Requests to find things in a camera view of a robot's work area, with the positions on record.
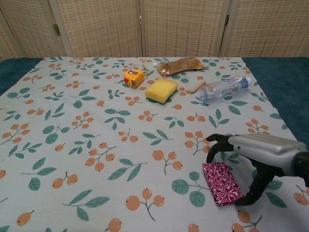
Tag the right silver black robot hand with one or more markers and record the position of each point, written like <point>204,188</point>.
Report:
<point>265,149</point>

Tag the clear plastic water bottle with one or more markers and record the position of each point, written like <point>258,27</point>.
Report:
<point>217,90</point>

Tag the small wooden stick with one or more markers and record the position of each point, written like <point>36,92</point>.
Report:
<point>198,86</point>

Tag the brown spout pouch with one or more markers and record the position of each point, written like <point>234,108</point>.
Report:
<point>178,65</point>

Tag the yellow sponge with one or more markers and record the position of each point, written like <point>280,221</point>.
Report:
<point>160,90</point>

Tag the woven folding screen panel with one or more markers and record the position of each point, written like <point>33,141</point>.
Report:
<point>103,26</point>
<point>31,29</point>
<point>4,46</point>
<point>183,26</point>
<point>265,26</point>

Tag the brass screen hinge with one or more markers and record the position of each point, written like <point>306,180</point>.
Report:
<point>56,29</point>
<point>227,20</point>

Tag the yellow tape measure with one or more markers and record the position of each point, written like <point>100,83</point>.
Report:
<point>131,77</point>

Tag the floral printed tablecloth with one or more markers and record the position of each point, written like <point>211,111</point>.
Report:
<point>96,133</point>

